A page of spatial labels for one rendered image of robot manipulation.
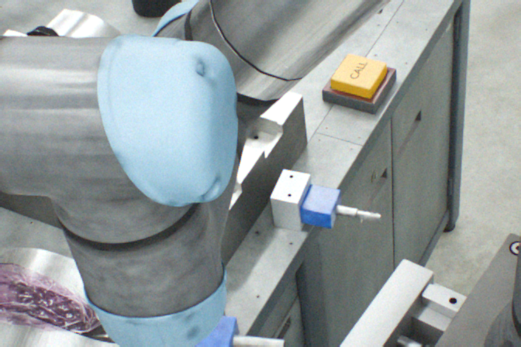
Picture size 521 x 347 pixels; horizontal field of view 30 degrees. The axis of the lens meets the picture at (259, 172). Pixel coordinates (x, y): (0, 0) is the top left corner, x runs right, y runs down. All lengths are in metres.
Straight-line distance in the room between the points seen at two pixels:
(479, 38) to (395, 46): 1.30
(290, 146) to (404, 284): 0.40
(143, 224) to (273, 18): 0.13
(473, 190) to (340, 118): 1.03
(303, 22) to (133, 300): 0.17
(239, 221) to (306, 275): 0.25
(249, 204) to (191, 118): 0.80
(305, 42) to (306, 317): 1.01
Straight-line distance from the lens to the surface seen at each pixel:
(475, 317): 0.86
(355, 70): 1.39
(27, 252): 1.16
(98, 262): 0.49
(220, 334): 1.07
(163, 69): 0.43
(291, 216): 1.22
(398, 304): 0.92
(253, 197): 1.22
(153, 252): 0.48
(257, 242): 1.23
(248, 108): 0.57
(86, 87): 0.43
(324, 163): 1.31
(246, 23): 0.53
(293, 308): 1.46
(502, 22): 2.83
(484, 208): 2.32
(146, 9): 1.59
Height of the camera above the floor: 1.74
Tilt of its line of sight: 46 degrees down
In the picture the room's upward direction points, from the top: 9 degrees counter-clockwise
